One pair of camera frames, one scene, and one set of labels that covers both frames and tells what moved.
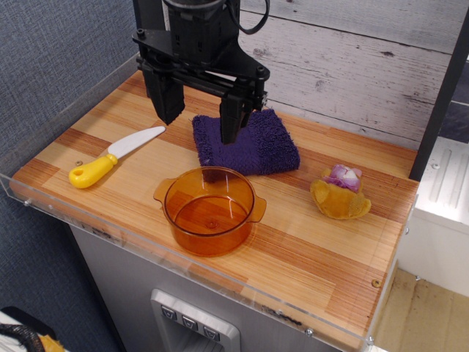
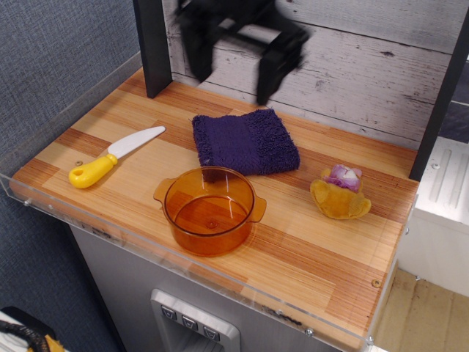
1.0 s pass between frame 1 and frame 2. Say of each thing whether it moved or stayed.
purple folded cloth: stayed
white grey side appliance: stayed
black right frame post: stayed
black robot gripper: moved
